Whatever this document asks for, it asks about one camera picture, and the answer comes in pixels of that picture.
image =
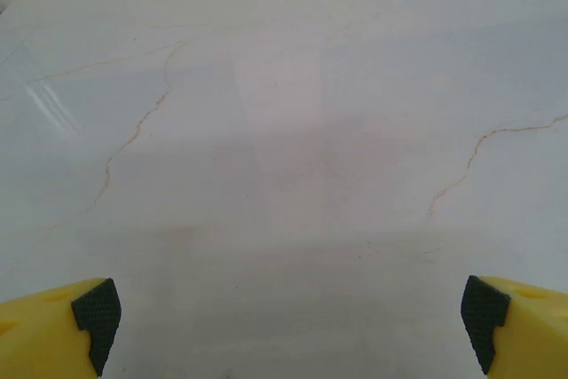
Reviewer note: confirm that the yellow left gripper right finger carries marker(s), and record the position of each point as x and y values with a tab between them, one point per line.
528	339

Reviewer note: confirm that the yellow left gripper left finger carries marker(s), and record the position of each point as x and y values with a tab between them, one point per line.
40	334

